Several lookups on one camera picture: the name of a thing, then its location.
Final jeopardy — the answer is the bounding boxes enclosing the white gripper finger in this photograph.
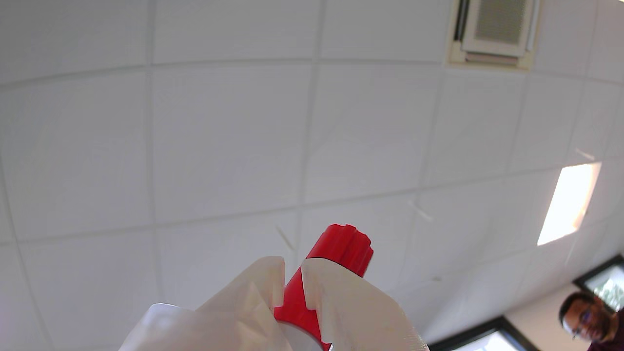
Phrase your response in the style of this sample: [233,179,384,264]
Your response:
[301,257,430,351]
[119,256,293,351]

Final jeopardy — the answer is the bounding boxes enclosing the red whiteboard marker pen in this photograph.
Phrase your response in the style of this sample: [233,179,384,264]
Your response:
[273,224,374,351]

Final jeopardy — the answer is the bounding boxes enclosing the black framed window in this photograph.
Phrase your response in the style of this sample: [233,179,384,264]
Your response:
[428,316,543,351]
[572,254,624,313]

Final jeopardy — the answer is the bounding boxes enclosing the man with glasses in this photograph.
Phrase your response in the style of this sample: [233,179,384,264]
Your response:
[559,291,624,351]

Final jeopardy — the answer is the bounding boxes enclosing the rectangular ceiling light panel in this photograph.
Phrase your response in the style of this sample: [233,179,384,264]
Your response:
[536,162,603,247]

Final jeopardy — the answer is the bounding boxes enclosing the ceiling air conditioner vent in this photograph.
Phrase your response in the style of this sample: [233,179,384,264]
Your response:
[448,0,543,70]

